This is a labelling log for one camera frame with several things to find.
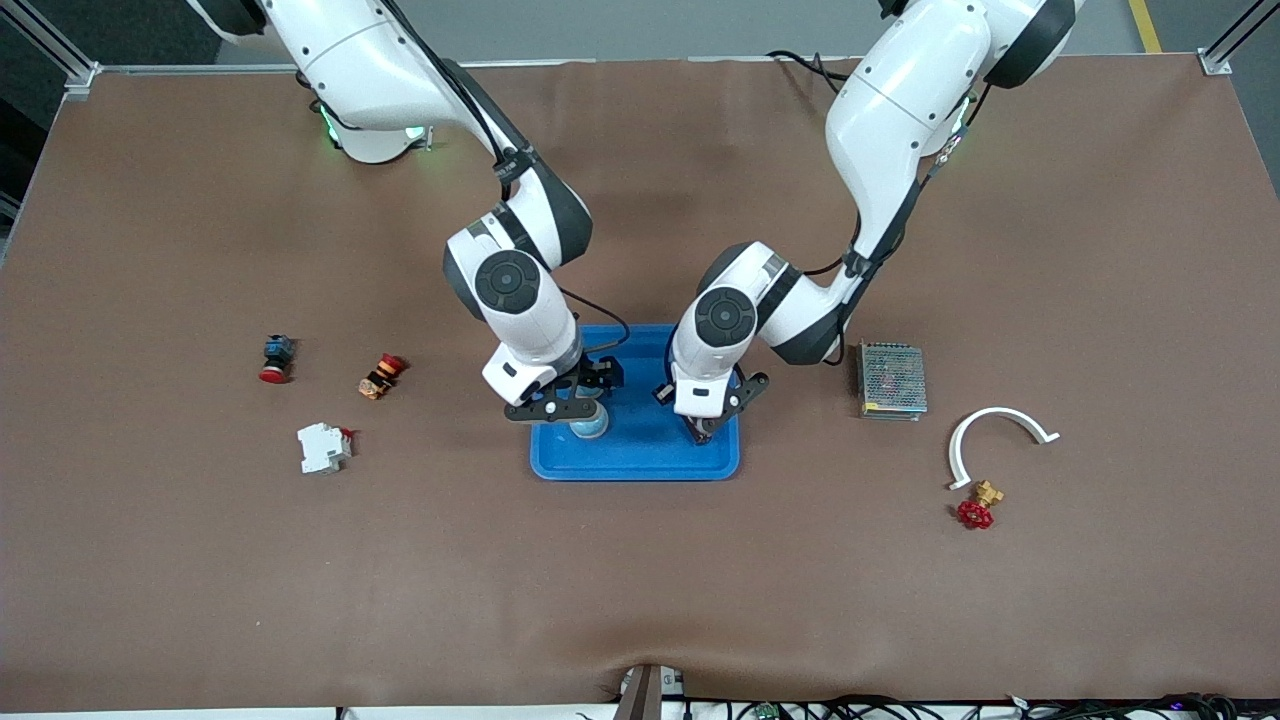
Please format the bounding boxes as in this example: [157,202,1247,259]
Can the black base cables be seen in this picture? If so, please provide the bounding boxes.
[766,48,851,101]

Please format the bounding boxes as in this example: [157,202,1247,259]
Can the red orange emergency button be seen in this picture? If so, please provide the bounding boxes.
[358,353,406,401]

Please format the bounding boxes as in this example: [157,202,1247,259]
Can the grey metal bracket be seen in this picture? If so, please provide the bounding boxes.
[615,663,687,720]

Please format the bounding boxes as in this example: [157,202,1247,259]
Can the red push button blue body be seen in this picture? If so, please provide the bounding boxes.
[259,335,297,384]

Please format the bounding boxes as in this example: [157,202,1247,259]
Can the white circuit breaker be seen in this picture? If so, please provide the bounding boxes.
[297,422,355,475]

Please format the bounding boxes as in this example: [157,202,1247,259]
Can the yellow floor tape strip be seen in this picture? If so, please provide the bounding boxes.
[1130,0,1166,54]

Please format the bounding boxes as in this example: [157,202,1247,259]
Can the metal mesh power supply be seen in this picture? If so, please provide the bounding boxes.
[857,341,928,421]

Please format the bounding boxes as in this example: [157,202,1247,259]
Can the brown table cover sheet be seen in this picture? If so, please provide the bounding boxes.
[0,55,1280,713]

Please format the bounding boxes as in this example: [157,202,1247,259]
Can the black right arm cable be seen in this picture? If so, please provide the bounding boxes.
[385,0,631,351]

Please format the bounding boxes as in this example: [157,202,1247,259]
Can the white curved plastic arc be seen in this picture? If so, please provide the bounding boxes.
[948,407,1061,491]

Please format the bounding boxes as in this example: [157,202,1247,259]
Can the aluminium frame post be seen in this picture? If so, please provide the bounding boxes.
[0,0,101,101]
[1200,0,1280,76]

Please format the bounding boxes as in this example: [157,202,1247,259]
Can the blue plastic tray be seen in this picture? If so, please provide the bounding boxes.
[530,324,741,482]

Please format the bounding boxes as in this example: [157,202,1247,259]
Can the brass valve red handle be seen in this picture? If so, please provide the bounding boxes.
[956,480,1005,531]

